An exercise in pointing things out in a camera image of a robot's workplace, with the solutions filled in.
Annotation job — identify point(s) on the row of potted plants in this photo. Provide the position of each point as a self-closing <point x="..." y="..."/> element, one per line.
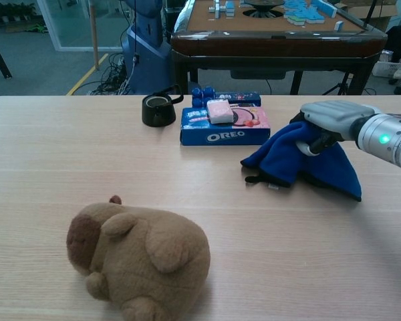
<point x="10" y="11"/>

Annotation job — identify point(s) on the dark blue snack box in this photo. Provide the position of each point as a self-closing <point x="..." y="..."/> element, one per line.
<point x="244" y="97"/>

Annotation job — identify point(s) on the blue pink Oreo box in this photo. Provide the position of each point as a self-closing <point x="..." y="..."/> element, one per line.
<point x="220" y="137"/>

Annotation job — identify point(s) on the small pink snack packet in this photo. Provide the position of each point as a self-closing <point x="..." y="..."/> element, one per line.
<point x="220" y="112"/>

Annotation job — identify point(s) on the white plastic basket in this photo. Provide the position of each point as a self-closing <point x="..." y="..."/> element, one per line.
<point x="386" y="68"/>

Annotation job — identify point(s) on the brown capybara plush toy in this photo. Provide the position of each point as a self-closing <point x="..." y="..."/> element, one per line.
<point x="147" y="261"/>

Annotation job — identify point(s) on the wooden pole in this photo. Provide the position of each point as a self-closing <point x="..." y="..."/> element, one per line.
<point x="94" y="33"/>

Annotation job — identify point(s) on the blue round capsule pack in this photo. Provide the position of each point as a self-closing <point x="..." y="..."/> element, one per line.
<point x="202" y="95"/>

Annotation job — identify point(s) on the black tripod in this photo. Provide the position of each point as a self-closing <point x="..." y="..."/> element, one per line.
<point x="337" y="87"/>

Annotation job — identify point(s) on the black mahjong table centre dome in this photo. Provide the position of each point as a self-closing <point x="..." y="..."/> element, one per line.
<point x="263" y="8"/>

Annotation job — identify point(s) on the single blue white mahjong tile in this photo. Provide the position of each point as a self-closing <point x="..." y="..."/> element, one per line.
<point x="339" y="25"/>

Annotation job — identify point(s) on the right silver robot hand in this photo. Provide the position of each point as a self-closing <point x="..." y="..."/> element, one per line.
<point x="334" y="113"/>

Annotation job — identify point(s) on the blue cloth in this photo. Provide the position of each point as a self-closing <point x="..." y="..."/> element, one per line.
<point x="277" y="157"/>

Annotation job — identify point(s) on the dark brown mahjong table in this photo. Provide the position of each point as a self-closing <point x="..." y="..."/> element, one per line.
<point x="270" y="43"/>

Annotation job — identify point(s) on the brown cardboard box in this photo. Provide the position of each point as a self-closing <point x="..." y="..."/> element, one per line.
<point x="381" y="13"/>

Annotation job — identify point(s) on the large heap of mahjong tiles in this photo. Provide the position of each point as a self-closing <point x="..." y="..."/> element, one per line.
<point x="304" y="13"/>

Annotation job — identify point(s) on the black teapot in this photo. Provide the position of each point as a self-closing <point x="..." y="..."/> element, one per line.
<point x="157" y="117"/>

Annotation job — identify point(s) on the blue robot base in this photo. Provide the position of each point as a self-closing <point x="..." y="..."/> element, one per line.
<point x="147" y="60"/>

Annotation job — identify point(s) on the small stack of mahjong tiles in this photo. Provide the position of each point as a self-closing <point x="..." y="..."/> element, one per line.
<point x="225" y="8"/>

